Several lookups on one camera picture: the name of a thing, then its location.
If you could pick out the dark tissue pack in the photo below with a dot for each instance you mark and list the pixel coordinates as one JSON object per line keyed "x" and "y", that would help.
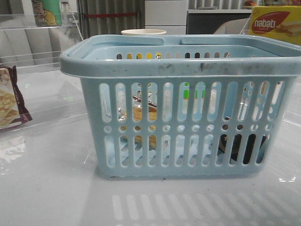
{"x": 235, "y": 147}

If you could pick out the green yellow cartoon package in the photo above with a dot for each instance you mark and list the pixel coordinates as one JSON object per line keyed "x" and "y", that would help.
{"x": 47, "y": 12}

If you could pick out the light blue plastic basket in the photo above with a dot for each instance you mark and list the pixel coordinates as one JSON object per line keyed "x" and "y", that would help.
{"x": 204, "y": 86}

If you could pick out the white cabinet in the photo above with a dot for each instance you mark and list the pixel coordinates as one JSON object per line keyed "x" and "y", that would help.
{"x": 168, "y": 15}

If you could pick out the clear acrylic shelf left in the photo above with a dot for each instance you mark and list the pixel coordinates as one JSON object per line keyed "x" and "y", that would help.
{"x": 51, "y": 97}

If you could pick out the clear acrylic stand right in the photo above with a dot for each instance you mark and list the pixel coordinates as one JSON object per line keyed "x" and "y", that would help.
{"x": 245, "y": 29}

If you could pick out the bread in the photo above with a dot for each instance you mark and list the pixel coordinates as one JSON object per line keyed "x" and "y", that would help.
{"x": 137, "y": 116}

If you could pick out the white paper cup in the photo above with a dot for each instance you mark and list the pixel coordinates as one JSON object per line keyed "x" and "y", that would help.
{"x": 132, "y": 32}

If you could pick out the yellow nabati wafer box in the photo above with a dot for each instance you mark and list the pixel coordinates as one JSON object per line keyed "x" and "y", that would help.
{"x": 277, "y": 22}

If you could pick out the brown cracker package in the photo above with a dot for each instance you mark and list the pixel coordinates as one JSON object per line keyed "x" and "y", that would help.
{"x": 13, "y": 112}

